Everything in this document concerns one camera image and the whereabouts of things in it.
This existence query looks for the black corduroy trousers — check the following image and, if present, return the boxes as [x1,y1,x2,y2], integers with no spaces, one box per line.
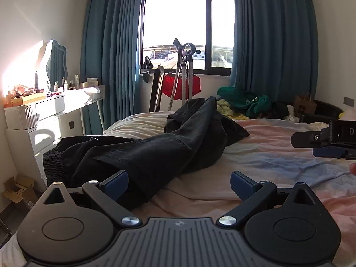
[43,97,249,210]

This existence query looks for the person's hand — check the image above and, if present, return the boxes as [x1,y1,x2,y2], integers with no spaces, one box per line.
[349,163,356,175]

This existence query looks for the black bedside chair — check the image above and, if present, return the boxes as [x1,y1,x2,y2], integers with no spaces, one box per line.
[300,100,343,123]

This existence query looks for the brown paper bag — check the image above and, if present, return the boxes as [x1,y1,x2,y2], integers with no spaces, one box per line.
[294,92,317,117]

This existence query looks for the pastel tie-dye bed sheet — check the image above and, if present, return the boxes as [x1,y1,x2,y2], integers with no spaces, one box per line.
[0,111,356,267]

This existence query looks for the green clothing pile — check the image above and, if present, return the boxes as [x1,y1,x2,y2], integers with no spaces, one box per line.
[217,87,271,119]

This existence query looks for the cardboard box on floor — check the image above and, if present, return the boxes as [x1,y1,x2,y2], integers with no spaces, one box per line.
[2,175,37,212]

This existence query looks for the yellow knitted cloth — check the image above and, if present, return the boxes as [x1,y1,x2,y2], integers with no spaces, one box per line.
[217,99,249,121]

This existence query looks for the right teal curtain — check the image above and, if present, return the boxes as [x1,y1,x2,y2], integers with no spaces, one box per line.
[230,0,319,102]

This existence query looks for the teal curtain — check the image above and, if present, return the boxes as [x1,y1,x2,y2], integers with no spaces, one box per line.
[80,0,141,135]
[230,0,319,102]

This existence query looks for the white dressing table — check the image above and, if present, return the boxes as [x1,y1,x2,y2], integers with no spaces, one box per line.
[5,86,105,192]

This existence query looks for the red cloth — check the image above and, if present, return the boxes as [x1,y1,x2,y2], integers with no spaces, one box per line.
[162,73,201,100]

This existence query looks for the wooden tray with cosmetics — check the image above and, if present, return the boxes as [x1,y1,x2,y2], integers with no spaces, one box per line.
[3,84,46,108]

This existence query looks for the wavy framed mirror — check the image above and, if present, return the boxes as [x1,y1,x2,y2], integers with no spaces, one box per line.
[35,39,68,93]

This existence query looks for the left teal curtain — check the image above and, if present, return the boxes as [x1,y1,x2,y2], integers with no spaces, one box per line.
[80,0,141,135]

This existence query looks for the black framed window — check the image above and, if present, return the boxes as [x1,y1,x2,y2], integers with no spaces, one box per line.
[140,0,235,77]

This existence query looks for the grey wall switch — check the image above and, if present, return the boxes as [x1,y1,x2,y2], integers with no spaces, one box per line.
[343,97,355,107]

